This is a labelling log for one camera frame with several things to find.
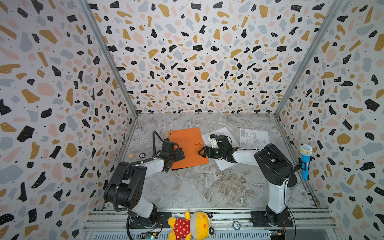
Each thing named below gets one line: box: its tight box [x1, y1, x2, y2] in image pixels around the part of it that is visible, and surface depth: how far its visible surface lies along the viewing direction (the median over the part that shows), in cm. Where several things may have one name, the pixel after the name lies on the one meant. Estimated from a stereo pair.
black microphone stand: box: [287, 157, 307, 188], surface depth 80 cm
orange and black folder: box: [167, 127, 209, 170], surface depth 107 cm
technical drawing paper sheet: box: [240, 128, 270, 149], surface depth 112 cm
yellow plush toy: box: [167, 210, 215, 240], surface depth 68 cm
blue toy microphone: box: [299, 144, 313, 180], surface depth 73 cm
